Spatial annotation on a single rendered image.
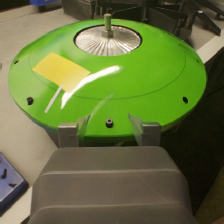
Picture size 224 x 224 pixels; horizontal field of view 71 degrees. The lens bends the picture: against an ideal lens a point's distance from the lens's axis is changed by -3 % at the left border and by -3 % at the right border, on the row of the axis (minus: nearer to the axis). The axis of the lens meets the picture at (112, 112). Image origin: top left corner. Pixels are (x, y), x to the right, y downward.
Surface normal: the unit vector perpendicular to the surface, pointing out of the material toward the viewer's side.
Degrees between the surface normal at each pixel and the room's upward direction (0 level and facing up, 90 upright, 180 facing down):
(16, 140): 0
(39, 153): 0
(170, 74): 21
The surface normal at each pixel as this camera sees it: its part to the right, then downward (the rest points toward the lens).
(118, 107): 0.04, -0.30
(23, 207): 0.01, -0.65
